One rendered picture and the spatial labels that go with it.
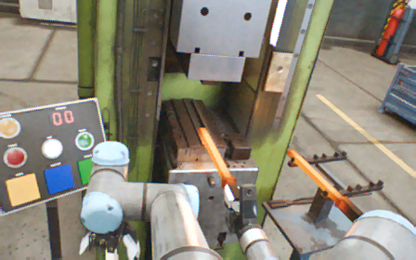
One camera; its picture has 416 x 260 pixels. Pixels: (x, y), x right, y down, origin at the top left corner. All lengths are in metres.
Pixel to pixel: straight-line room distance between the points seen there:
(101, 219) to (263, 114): 1.03
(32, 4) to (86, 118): 5.52
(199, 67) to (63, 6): 5.43
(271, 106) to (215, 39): 0.50
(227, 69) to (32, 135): 0.66
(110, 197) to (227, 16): 0.73
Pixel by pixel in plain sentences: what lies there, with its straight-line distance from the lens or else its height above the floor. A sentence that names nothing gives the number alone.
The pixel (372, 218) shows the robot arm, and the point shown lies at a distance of 0.73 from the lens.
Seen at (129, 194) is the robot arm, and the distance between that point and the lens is 0.66.
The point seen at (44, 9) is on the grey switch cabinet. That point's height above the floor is 0.27.
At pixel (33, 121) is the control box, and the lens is 1.10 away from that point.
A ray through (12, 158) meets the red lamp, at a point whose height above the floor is 1.09.
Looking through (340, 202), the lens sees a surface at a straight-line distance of 1.31.
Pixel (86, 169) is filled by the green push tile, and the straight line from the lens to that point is 1.13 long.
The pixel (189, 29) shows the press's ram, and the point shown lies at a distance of 1.13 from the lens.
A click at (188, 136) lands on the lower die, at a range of 1.38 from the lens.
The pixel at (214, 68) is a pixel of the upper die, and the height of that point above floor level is 1.32.
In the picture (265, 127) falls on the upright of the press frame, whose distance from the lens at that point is 1.57.
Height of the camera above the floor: 1.70
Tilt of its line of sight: 28 degrees down
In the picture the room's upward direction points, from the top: 10 degrees clockwise
